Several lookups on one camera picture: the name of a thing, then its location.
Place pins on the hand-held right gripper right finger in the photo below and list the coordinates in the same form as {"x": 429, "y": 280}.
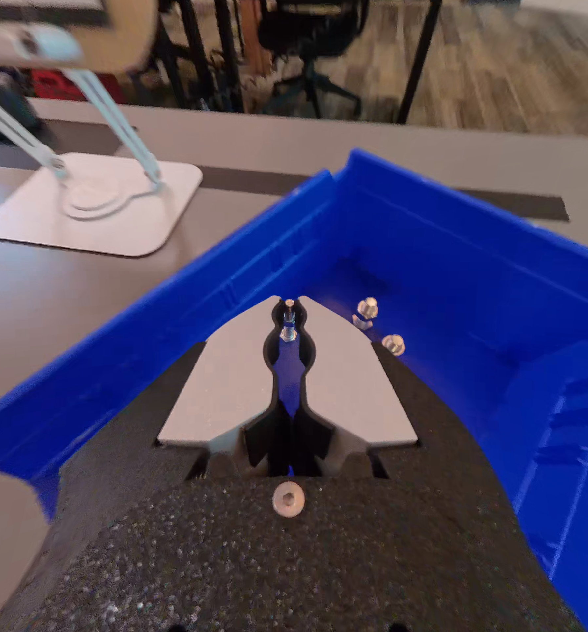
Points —
{"x": 363, "y": 390}

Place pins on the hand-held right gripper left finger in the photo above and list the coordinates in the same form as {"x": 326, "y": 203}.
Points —
{"x": 215, "y": 390}

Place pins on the short steel hex bolt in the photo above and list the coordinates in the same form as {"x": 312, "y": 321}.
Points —
{"x": 367, "y": 307}
{"x": 393, "y": 344}

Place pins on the small steel hex nut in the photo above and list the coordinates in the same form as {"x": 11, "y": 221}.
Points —
{"x": 289, "y": 336}

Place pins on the long steel hex bolt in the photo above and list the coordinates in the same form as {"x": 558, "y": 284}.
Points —
{"x": 289, "y": 302}

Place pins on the blue plastic bin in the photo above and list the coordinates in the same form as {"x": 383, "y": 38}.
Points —
{"x": 447, "y": 247}

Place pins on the white poster stand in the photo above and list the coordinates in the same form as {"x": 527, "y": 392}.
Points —
{"x": 101, "y": 212}

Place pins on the red tool bag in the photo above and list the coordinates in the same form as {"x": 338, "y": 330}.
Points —
{"x": 56, "y": 85}

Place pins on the black office chair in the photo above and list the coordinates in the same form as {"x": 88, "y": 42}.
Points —
{"x": 313, "y": 29}

